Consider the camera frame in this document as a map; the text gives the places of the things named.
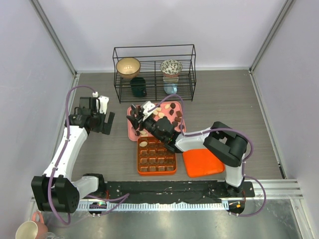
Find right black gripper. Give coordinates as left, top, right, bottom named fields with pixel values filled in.
left=127, top=111, right=165, bottom=143

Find orange chocolate box tray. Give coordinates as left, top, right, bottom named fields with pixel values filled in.
left=137, top=137, right=177, bottom=176

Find pink tray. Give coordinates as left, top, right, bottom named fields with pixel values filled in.
left=127, top=101, right=182, bottom=141

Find orange box lid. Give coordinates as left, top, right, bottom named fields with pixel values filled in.
left=182, top=149, right=225, bottom=178

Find metal tongs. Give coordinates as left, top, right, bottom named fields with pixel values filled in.
left=130, top=104, right=143, bottom=136

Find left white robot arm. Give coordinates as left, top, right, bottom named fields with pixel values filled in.
left=31, top=96, right=115, bottom=213

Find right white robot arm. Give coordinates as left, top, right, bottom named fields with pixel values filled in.
left=126, top=116, right=253, bottom=197

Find dark green mug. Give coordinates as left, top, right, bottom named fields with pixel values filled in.
left=130, top=77, right=147, bottom=98

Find light blue mug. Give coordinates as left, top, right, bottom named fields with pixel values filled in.
left=163, top=83, right=177, bottom=95

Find tan bowl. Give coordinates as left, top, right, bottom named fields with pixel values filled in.
left=116, top=57, right=141, bottom=79

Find floral patterned bowl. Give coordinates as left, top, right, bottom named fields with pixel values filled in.
left=160, top=59, right=182, bottom=78

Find pink mug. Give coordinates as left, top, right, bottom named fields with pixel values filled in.
left=15, top=211, right=48, bottom=239

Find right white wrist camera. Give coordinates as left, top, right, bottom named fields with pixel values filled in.
left=141, top=101, right=156, bottom=117

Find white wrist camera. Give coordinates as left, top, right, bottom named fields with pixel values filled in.
left=141, top=101, right=156, bottom=117
left=92, top=92, right=110, bottom=115

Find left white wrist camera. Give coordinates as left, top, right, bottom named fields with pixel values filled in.
left=92, top=92, right=110, bottom=115

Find black wire rack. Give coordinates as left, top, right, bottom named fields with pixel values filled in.
left=112, top=44, right=196, bottom=103

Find white cable duct rail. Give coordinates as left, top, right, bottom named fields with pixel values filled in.
left=76, top=201, right=229, bottom=212

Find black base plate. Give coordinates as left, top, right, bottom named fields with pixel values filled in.
left=91, top=180, right=255, bottom=204

